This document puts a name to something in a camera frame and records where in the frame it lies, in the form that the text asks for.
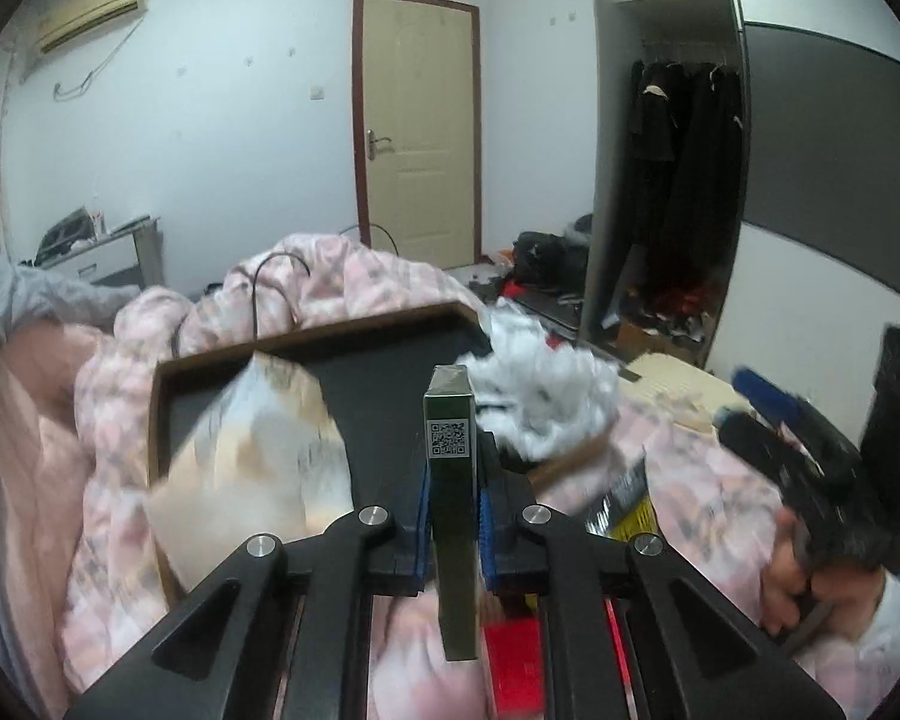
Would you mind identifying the black desk item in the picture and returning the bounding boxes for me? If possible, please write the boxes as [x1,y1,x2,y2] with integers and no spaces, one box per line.
[36,208,95,256]

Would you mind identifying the sliding door wardrobe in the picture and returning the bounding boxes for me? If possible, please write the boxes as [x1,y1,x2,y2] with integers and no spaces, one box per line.
[585,0,900,391]

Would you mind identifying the grey quilted blanket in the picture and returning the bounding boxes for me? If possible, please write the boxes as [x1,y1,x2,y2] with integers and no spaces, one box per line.
[0,253,145,661]

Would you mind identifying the pink pillow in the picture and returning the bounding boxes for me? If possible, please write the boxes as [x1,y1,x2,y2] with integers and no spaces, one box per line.
[0,322,102,691]

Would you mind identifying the white plastic bag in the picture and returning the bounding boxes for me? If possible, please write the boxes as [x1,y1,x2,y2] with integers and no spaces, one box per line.
[457,300,622,466]

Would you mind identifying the black cable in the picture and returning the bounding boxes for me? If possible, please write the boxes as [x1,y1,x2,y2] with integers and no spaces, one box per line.
[169,223,402,361]

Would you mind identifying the red white tissue pack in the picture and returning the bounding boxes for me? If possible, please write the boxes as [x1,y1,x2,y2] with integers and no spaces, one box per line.
[486,596,635,720]

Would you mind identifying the hanging dark clothes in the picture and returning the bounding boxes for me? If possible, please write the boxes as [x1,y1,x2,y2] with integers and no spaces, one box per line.
[626,60,743,316]

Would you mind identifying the air conditioner cable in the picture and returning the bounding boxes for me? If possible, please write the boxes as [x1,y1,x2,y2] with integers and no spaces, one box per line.
[19,11,147,100]

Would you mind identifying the cream door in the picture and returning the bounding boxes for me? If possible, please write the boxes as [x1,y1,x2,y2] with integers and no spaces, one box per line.
[351,0,485,271]

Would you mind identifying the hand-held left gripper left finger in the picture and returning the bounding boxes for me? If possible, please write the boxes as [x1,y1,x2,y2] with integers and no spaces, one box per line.
[64,465,432,720]

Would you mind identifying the person's right hand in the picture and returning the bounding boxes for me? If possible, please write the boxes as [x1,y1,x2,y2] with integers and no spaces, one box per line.
[761,510,893,642]

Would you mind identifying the black yellow wipes packet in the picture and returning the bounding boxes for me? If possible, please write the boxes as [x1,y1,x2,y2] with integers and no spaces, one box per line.
[585,450,657,545]

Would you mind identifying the beige foam mat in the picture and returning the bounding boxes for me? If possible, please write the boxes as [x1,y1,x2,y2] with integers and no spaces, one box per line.
[622,349,743,436]

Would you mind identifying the beige printed plastic bag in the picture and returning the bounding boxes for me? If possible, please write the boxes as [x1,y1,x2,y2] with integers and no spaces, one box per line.
[146,356,355,593]

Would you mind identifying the person's right forearm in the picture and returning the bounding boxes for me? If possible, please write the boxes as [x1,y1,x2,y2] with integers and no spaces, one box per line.
[791,562,900,698]

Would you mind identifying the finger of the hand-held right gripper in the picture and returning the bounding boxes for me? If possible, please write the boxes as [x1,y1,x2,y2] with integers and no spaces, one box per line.
[730,364,856,458]

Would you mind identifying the brown cardboard box tray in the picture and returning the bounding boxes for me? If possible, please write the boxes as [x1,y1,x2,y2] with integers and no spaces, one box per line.
[148,301,616,605]

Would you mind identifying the pink plaid quilt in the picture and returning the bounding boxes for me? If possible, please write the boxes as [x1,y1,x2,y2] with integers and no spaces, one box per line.
[60,232,803,720]

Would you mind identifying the black bag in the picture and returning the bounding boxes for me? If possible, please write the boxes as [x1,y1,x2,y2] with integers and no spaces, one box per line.
[511,231,590,290]

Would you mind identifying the green white cigarette pack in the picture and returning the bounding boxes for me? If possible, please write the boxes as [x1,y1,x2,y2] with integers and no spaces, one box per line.
[422,364,485,662]

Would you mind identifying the cream air conditioner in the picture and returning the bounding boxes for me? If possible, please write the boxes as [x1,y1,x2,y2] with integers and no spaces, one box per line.
[32,0,155,55]

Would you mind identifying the white desk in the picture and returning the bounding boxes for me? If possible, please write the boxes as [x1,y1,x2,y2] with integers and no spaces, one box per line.
[41,216,164,290]

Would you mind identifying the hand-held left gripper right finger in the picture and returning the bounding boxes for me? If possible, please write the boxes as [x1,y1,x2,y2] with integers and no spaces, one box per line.
[476,465,848,720]

